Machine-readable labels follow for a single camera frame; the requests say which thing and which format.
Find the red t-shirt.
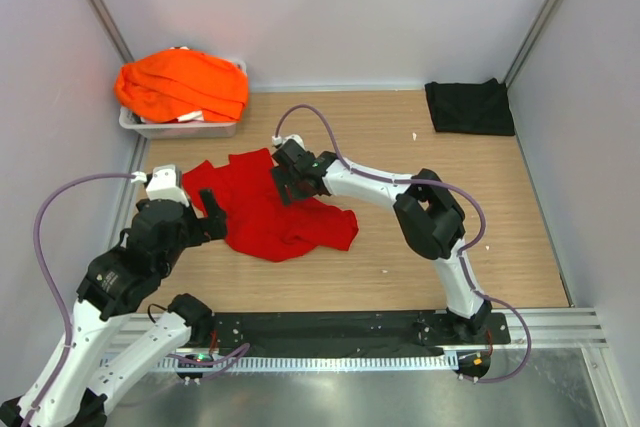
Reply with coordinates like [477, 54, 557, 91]
[183, 148, 359, 262]

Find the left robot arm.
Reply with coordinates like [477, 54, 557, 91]
[1, 189, 227, 426]

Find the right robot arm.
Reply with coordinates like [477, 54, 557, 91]
[271, 135, 492, 343]

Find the white plastic basket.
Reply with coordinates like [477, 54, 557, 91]
[119, 60, 248, 139]

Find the white red garment in basket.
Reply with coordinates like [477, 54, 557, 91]
[140, 111, 205, 124]

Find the orange t-shirt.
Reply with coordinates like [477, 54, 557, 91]
[114, 48, 249, 123]

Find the folded black t-shirt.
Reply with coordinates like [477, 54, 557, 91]
[424, 78, 515, 137]

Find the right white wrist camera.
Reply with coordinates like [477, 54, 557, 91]
[271, 134, 305, 148]

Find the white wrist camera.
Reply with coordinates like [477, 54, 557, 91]
[131, 164, 190, 207]
[271, 134, 305, 148]

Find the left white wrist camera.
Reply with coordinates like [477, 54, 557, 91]
[131, 164, 190, 207]

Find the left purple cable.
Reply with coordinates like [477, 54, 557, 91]
[19, 172, 251, 423]

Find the purple cable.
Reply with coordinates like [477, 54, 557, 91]
[19, 172, 251, 423]
[277, 104, 534, 386]

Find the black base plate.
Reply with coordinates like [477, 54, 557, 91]
[187, 310, 511, 359]

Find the slotted cable duct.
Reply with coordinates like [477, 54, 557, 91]
[150, 351, 459, 374]

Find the left corner post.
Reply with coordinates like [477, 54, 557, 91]
[87, 0, 134, 63]

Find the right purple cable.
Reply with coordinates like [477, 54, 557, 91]
[277, 104, 534, 386]

